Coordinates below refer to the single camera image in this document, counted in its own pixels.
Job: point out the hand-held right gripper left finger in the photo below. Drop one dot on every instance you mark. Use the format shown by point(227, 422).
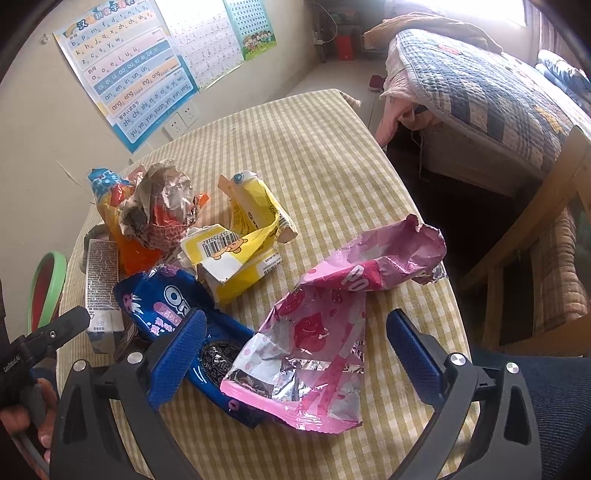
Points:
point(178, 360)

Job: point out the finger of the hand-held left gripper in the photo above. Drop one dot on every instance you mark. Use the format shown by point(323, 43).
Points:
point(69, 323)

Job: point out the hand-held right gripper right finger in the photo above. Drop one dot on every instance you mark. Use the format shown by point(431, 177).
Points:
point(413, 360)

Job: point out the blue cookie packet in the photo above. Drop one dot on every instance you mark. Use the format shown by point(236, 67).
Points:
point(152, 295)

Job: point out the orange plastic bag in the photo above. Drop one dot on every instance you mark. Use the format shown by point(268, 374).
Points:
point(134, 254)

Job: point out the pink foil wrapper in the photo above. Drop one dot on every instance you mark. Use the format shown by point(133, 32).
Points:
point(323, 323)

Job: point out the paper wrapper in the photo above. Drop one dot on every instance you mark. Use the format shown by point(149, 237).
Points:
point(157, 194)

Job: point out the person's left hand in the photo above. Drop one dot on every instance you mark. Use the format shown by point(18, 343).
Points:
point(18, 422)

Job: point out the green rimmed plastic basin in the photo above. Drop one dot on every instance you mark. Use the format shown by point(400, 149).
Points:
point(33, 300)

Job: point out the small white carton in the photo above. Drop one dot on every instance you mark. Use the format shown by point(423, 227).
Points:
point(101, 286)

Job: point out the torn yellow carton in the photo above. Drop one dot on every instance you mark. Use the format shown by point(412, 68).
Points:
point(235, 277)

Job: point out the blue snack wrapper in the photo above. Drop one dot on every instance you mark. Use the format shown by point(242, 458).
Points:
point(99, 182)

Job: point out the person's leg in dark trousers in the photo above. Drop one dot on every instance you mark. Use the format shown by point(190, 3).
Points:
point(563, 406)

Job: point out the checked seat cushion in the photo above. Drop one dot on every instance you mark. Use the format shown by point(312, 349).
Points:
point(558, 272)

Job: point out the wooden chair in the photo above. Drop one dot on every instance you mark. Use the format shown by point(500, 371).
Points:
point(545, 194)

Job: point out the pink blanket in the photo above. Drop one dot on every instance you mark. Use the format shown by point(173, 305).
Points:
point(397, 92)

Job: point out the bed with quilts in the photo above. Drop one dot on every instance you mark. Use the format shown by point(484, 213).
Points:
point(489, 92)

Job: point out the red slipper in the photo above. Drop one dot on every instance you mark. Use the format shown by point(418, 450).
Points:
point(376, 83)

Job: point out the red bag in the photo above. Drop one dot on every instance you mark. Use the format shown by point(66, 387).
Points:
point(345, 47)

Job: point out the brown blanket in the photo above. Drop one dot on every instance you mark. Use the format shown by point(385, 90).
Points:
point(415, 30)

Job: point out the dark wooden side table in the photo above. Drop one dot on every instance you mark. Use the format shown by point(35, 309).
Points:
point(351, 18)

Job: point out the window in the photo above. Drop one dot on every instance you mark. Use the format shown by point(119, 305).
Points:
point(461, 9)

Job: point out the white wall socket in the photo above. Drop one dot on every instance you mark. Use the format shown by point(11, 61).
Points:
point(189, 117)
point(173, 126)

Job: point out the blue alphabet wall poster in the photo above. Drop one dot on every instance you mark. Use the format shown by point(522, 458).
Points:
point(129, 69)

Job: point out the white chart wall poster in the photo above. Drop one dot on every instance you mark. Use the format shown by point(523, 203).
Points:
point(203, 41)

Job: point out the green bordered wall poster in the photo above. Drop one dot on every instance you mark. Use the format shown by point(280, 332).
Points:
point(251, 27)

